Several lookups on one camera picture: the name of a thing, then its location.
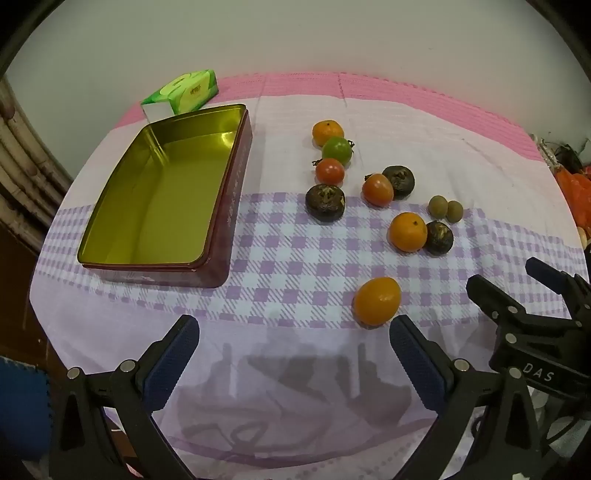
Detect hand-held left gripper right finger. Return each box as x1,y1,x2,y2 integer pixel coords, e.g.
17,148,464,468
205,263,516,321
389,315,555,480

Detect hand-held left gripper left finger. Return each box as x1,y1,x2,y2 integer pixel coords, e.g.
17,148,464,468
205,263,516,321
48,315,201,480

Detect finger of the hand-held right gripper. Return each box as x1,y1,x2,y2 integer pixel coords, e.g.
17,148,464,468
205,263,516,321
525,257,591,320
466,274,581,338

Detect dark brown mangosteen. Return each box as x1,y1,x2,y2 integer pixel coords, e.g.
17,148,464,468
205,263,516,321
305,184,346,220
382,165,416,200
424,220,454,256

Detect oval orange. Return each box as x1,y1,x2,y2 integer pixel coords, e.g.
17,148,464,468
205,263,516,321
353,276,402,326

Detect round orange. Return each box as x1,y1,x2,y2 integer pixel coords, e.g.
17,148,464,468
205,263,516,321
388,212,428,253

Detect large red tomato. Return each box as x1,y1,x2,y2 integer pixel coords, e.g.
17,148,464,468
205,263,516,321
361,173,394,208

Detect maroon and gold tin box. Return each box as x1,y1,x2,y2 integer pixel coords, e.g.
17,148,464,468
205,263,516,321
76,104,252,289

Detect small red tomato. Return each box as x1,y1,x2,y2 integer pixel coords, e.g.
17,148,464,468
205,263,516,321
313,158,346,184

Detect green tomato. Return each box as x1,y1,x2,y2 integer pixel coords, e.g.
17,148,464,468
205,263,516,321
321,137,356,167

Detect orange tangerine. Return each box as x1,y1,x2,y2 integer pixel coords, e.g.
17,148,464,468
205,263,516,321
312,120,345,147

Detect orange plastic bag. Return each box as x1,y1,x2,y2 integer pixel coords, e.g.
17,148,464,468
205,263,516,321
554,168,591,232

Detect blue foam mat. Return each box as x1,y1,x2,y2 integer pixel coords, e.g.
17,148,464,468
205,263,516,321
0,355,51,462

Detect purple checked tablecloth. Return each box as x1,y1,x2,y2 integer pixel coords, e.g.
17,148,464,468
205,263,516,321
28,95,587,476

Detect pink foam mat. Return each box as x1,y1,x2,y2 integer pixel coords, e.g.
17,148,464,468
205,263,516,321
113,71,546,162

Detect brown wooden furniture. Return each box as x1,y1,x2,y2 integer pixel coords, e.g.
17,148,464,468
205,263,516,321
0,76,75,232

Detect green tissue pack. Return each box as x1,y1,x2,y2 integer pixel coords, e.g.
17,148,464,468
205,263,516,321
140,68,219,124

